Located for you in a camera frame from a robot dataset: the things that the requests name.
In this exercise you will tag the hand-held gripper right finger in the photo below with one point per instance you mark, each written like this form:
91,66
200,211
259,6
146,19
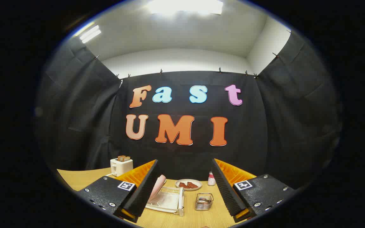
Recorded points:
228,190

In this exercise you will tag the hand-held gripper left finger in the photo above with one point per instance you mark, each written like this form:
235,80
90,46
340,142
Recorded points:
143,190

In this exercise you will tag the pink plate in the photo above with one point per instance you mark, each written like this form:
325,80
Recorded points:
157,186

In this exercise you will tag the dark brown spoon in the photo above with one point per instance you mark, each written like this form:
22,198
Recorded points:
205,200

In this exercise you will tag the white round plate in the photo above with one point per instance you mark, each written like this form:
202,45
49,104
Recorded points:
177,185

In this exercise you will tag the clear bottle with red label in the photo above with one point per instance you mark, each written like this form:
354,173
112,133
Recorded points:
211,180

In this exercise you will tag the white drip tray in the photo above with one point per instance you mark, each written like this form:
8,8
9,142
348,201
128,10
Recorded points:
166,201

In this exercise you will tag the white toaster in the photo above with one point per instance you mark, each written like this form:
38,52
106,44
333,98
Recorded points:
121,167

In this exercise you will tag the red-brown steak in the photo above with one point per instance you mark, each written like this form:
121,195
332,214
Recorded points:
193,185
183,185

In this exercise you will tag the narrow ceiling light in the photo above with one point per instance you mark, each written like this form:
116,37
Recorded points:
90,34

